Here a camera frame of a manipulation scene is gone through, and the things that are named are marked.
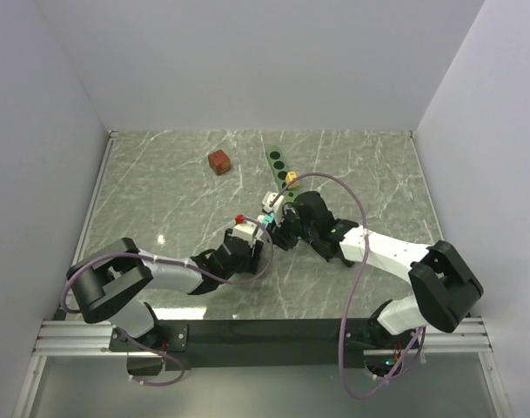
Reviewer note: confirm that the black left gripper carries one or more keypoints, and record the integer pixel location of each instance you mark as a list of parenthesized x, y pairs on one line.
[(252, 259)]

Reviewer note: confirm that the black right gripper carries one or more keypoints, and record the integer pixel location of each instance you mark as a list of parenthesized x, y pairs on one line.
[(278, 233)]

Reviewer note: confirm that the teal plug adapter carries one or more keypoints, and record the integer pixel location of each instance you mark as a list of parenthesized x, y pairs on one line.
[(266, 219)]

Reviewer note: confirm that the yellow plug adapter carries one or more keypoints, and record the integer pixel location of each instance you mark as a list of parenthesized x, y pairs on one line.
[(290, 176)]

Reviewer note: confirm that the green power strip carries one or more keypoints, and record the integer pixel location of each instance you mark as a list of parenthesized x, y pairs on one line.
[(278, 165)]

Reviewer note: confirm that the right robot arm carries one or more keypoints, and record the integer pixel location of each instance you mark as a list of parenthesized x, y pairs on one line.
[(444, 287)]

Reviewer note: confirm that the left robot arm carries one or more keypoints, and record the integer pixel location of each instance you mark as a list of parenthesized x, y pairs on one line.
[(106, 284)]

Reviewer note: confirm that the red plug adapter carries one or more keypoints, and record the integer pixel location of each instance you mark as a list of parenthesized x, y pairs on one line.
[(219, 162)]

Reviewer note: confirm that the black base beam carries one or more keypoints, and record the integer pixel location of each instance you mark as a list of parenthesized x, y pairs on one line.
[(267, 343)]

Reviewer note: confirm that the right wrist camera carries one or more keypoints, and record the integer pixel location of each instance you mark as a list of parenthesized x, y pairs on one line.
[(273, 203)]

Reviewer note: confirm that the aluminium frame rail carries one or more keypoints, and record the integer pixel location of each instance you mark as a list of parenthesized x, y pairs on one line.
[(78, 339)]

